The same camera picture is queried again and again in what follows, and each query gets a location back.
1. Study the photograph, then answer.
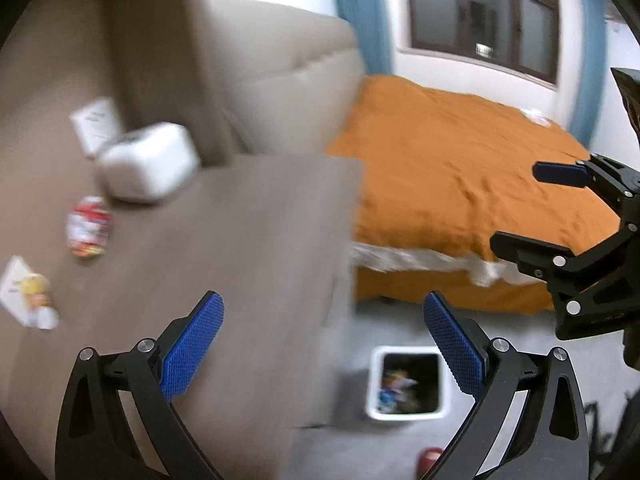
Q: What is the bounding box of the white bed sheet edge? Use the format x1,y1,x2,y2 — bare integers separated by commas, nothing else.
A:
349,241,522,290

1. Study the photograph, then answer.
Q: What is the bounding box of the white item on bed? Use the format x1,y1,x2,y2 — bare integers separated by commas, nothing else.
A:
521,109,554,129

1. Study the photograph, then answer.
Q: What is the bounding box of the red label plastic packet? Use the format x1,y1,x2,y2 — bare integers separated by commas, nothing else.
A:
66,195,114,260

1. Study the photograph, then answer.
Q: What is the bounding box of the wooden desk side panel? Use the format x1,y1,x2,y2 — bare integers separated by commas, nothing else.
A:
107,0,237,169

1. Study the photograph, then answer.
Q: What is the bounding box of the white ribbed tissue box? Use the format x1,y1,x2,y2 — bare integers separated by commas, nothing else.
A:
97,122,201,206

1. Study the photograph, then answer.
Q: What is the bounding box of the white packet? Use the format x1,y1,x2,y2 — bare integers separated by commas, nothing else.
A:
0,255,37,322

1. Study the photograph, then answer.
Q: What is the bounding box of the bed with orange cover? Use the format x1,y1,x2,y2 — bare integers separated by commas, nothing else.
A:
325,74,622,317

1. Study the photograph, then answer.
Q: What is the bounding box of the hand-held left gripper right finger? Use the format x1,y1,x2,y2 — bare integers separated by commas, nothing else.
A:
422,290,591,480

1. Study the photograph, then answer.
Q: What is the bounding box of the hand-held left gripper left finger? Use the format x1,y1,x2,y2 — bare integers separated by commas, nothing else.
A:
55,291,225,480

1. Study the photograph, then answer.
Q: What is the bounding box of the white trash bin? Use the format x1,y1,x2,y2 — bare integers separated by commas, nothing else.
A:
364,345,454,421

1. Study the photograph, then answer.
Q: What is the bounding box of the white paper card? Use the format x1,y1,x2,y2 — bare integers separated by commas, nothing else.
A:
69,97,124,161

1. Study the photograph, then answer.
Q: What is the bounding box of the dark framed window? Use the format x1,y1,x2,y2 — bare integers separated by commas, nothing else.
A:
404,0,562,85

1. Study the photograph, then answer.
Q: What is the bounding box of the beige padded headboard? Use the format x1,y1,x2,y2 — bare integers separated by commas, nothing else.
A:
199,0,367,157

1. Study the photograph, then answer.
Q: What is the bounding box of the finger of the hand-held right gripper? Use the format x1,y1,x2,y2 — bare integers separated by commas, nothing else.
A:
532,160,596,190
489,230,582,282

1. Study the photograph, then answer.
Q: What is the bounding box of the red object on floor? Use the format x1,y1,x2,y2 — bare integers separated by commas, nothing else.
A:
416,447,444,480

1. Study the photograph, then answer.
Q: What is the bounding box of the blue curtain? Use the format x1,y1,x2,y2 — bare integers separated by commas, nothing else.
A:
332,0,397,79
569,0,610,147

